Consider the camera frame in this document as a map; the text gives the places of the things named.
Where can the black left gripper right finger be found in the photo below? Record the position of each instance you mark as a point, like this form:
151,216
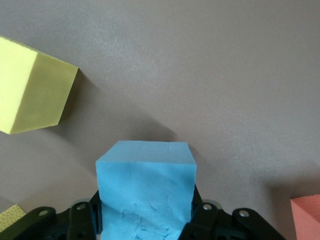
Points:
200,222

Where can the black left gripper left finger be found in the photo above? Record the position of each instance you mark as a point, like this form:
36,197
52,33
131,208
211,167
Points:
83,220

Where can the blue foam cube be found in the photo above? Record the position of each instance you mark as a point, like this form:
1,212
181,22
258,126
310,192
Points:
145,187

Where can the yellow foam cube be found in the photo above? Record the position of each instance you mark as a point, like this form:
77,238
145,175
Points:
10,216
30,87

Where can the orange foam cube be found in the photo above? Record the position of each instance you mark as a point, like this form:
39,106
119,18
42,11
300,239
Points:
307,220

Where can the brown table mat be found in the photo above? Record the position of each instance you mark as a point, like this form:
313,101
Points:
200,75

